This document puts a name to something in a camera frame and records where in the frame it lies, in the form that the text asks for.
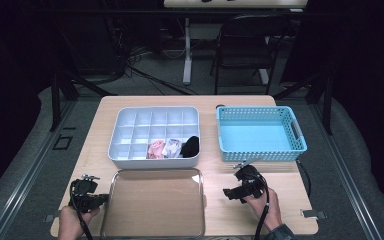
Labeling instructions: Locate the white sock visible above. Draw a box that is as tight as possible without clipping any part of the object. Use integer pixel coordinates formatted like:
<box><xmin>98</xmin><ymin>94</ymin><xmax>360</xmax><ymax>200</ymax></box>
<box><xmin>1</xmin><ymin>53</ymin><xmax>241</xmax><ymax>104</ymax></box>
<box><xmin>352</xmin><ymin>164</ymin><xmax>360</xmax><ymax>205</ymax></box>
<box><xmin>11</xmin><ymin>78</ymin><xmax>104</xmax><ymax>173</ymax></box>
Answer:
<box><xmin>162</xmin><ymin>138</ymin><xmax>183</xmax><ymax>159</ymax></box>

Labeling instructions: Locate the white compartment box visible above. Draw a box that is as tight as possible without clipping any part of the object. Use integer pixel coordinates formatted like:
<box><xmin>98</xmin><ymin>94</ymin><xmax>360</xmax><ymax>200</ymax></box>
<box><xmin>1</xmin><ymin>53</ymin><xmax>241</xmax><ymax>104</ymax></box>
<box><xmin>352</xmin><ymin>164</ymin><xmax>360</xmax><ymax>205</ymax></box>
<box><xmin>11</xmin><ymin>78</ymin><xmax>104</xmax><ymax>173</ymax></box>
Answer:
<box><xmin>108</xmin><ymin>105</ymin><xmax>202</xmax><ymax>169</ymax></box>

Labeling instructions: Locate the black metal stand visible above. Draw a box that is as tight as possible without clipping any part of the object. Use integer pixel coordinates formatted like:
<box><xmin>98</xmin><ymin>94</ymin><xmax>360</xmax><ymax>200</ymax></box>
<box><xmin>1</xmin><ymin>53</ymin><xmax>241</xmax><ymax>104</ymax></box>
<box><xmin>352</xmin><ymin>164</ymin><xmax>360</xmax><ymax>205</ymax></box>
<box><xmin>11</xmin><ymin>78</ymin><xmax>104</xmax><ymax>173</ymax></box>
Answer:
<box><xmin>49</xmin><ymin>71</ymin><xmax>118</xmax><ymax>133</ymax></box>
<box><xmin>273</xmin><ymin>71</ymin><xmax>334</xmax><ymax>136</ymax></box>

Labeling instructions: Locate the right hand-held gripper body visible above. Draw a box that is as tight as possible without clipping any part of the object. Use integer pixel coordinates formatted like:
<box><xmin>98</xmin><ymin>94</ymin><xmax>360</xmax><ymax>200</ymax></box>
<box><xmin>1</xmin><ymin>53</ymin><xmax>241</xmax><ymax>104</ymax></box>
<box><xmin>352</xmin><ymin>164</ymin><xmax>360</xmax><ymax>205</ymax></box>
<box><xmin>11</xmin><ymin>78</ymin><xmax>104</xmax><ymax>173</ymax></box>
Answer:
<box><xmin>232</xmin><ymin>158</ymin><xmax>268</xmax><ymax>199</ymax></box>

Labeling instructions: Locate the aluminium floor rail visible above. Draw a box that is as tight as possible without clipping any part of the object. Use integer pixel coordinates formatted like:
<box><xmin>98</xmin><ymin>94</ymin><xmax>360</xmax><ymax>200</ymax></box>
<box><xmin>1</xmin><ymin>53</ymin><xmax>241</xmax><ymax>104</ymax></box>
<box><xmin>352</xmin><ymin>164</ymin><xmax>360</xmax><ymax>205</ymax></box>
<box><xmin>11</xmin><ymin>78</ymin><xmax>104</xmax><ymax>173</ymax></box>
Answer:
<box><xmin>308</xmin><ymin>99</ymin><xmax>384</xmax><ymax>240</ymax></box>
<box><xmin>0</xmin><ymin>99</ymin><xmax>78</xmax><ymax>240</ymax></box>

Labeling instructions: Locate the right hand-held gripper cable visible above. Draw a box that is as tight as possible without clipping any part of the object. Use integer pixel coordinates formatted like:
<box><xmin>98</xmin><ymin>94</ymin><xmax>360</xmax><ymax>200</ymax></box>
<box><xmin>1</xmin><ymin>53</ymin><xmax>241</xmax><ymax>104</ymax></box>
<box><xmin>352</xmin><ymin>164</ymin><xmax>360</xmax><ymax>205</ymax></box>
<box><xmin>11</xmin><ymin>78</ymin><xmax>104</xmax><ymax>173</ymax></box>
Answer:
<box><xmin>253</xmin><ymin>173</ymin><xmax>270</xmax><ymax>240</ymax></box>

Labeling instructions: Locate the person's right hand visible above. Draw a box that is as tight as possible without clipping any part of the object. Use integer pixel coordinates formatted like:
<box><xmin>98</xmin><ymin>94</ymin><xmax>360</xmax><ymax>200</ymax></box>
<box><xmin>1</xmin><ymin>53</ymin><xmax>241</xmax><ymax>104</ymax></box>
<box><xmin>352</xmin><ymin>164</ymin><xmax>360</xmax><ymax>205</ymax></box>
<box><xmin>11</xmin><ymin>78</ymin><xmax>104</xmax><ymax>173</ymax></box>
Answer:
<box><xmin>243</xmin><ymin>187</ymin><xmax>283</xmax><ymax>233</ymax></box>

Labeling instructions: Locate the person's left hand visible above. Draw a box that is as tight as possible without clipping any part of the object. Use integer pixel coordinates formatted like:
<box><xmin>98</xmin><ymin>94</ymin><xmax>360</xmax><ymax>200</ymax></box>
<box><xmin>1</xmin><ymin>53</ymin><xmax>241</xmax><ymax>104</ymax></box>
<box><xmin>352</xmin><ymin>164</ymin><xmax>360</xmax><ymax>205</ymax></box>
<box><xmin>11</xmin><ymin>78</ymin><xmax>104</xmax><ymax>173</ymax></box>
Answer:
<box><xmin>57</xmin><ymin>205</ymin><xmax>101</xmax><ymax>240</ymax></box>

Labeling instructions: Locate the black sock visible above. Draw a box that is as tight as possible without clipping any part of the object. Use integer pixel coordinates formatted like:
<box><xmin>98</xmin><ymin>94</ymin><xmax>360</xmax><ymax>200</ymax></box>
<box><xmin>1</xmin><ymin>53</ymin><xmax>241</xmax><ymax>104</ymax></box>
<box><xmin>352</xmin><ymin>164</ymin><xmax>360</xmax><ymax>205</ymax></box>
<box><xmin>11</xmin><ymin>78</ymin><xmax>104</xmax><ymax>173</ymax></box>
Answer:
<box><xmin>179</xmin><ymin>135</ymin><xmax>201</xmax><ymax>158</ymax></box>

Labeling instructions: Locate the pink sock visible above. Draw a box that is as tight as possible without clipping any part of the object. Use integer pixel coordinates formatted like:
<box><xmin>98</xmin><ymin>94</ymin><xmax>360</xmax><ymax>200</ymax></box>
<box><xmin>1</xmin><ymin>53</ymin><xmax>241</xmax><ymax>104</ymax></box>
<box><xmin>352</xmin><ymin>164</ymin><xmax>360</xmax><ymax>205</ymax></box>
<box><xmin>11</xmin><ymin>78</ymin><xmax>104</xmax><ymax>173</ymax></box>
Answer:
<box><xmin>146</xmin><ymin>139</ymin><xmax>166</xmax><ymax>160</ymax></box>

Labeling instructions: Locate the left hand-held gripper cable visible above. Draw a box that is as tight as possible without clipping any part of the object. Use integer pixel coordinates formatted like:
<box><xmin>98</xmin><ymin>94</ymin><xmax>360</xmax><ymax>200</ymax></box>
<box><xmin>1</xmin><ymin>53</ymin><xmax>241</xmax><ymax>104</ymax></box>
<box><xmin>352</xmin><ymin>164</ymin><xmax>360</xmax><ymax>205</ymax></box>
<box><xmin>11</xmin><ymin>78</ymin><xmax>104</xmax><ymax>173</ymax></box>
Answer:
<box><xmin>69</xmin><ymin>181</ymin><xmax>94</xmax><ymax>240</ymax></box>

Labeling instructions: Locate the clear plastic box lid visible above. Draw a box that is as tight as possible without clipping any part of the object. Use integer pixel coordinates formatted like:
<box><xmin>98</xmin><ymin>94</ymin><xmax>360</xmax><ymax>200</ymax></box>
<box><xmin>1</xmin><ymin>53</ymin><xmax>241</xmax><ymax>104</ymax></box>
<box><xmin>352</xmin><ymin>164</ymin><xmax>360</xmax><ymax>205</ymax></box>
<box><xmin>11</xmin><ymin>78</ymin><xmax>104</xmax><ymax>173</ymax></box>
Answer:
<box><xmin>99</xmin><ymin>168</ymin><xmax>206</xmax><ymax>239</ymax></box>

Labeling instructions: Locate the white-legged desk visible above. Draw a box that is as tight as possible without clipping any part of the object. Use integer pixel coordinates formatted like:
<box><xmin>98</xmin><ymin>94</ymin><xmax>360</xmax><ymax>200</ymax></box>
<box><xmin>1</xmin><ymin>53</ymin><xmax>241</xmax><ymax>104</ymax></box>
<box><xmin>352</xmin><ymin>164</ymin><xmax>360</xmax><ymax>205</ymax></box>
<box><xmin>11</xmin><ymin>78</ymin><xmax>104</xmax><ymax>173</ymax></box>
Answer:
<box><xmin>163</xmin><ymin>0</ymin><xmax>309</xmax><ymax>86</ymax></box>

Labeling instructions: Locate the blue plastic basket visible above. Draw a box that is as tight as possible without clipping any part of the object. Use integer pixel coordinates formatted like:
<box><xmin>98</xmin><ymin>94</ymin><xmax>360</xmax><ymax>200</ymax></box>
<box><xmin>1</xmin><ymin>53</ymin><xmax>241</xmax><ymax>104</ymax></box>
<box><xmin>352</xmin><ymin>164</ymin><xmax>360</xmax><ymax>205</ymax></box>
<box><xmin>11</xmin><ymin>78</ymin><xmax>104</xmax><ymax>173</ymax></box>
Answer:
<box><xmin>215</xmin><ymin>105</ymin><xmax>308</xmax><ymax>163</ymax></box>

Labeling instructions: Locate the black folding chair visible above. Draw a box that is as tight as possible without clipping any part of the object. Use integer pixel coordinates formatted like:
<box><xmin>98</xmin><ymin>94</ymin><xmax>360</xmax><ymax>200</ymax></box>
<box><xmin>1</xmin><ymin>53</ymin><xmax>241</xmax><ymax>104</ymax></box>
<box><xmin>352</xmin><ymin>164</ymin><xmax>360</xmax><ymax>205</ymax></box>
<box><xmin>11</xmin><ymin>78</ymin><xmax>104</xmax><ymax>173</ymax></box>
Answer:
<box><xmin>209</xmin><ymin>13</ymin><xmax>293</xmax><ymax>96</ymax></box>

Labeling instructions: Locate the hand-held gripper cable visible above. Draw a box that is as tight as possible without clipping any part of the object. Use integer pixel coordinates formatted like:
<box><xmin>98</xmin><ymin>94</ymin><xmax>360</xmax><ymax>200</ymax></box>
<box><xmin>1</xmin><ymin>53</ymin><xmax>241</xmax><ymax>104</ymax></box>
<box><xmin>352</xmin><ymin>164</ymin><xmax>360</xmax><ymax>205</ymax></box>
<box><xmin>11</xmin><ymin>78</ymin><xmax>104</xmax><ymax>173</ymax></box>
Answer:
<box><xmin>69</xmin><ymin>181</ymin><xmax>94</xmax><ymax>240</ymax></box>
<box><xmin>253</xmin><ymin>173</ymin><xmax>270</xmax><ymax>240</ymax></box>

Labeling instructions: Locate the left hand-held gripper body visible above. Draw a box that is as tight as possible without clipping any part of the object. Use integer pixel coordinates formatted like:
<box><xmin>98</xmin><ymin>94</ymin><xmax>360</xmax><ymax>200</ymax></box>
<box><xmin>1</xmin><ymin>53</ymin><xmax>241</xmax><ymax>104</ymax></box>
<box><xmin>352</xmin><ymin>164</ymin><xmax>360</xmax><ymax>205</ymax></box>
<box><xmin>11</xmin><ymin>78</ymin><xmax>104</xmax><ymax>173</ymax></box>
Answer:
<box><xmin>68</xmin><ymin>173</ymin><xmax>102</xmax><ymax>214</ymax></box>

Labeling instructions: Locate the bundle of floor cables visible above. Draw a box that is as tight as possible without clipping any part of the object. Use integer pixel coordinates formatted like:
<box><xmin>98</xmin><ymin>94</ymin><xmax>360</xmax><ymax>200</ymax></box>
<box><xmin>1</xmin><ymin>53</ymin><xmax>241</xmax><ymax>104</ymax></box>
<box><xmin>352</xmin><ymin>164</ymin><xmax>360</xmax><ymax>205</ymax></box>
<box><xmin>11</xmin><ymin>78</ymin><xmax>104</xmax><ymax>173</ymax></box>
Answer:
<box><xmin>123</xmin><ymin>46</ymin><xmax>198</xmax><ymax>96</ymax></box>

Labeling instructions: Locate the black square floor fitting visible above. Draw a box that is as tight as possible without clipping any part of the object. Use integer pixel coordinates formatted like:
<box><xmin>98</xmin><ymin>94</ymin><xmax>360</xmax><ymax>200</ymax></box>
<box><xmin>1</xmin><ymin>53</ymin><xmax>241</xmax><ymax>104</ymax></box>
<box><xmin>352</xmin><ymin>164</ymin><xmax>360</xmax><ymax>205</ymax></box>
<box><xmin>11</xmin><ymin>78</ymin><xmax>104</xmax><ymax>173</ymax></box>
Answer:
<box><xmin>52</xmin><ymin>134</ymin><xmax>74</xmax><ymax>151</ymax></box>

